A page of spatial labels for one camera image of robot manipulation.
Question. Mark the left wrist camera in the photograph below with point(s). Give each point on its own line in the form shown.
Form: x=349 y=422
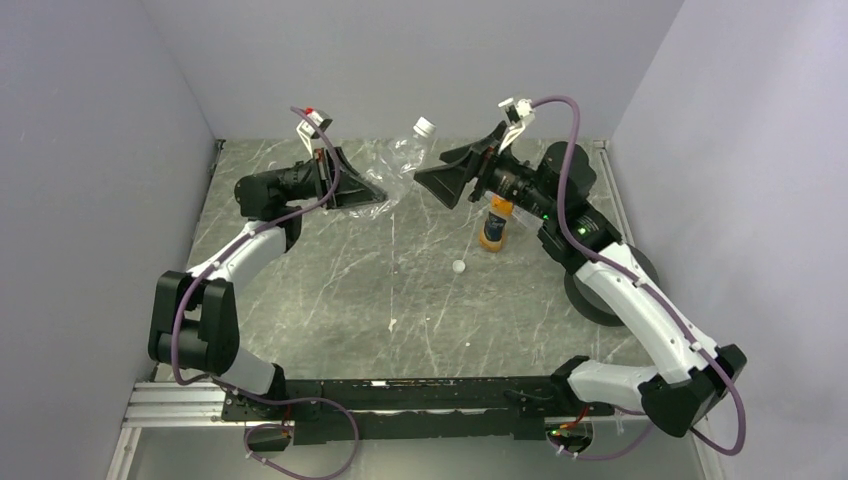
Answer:
x=312 y=126

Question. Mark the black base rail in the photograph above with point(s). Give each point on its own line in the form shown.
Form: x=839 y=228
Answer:
x=519 y=407

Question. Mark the white cap on large bottle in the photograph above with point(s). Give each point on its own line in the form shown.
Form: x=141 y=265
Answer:
x=424 y=127

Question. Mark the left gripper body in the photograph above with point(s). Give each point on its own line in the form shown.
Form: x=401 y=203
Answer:
x=325 y=171

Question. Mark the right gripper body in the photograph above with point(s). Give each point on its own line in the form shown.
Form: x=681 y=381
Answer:
x=514 y=180

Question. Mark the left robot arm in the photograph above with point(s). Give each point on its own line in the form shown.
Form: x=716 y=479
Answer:
x=194 y=322

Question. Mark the orange juice bottle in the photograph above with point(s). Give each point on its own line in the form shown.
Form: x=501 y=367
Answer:
x=493 y=230

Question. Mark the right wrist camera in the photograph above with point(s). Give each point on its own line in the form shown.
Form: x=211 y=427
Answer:
x=518 y=114

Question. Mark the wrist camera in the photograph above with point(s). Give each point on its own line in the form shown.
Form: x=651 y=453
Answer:
x=312 y=126
x=518 y=114

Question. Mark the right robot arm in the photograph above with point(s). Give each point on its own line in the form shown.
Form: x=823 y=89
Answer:
x=607 y=280

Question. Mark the large clear bottle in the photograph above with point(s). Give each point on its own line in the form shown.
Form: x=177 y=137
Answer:
x=391 y=169

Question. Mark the aluminium frame rail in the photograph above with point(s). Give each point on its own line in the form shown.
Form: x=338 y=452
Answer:
x=194 y=319

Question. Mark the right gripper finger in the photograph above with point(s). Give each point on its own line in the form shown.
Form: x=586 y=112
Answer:
x=461 y=157
x=456 y=181

